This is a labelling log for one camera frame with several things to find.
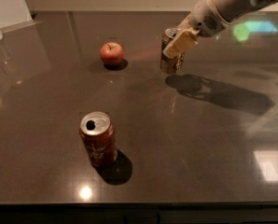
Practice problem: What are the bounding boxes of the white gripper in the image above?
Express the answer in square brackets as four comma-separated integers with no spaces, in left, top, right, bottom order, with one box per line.
[162,0,229,58]

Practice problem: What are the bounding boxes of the orange soda can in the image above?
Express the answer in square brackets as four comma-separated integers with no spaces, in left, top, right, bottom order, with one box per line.
[160,27,185,75]

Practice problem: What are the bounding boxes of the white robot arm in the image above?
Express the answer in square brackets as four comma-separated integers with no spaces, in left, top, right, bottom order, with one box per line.
[162,0,278,59]

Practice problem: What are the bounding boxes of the red coke can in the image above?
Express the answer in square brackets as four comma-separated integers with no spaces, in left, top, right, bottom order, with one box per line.
[79,111,118,168]

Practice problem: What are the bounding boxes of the red apple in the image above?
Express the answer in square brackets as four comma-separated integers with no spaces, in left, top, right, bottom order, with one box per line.
[100,42,123,66]

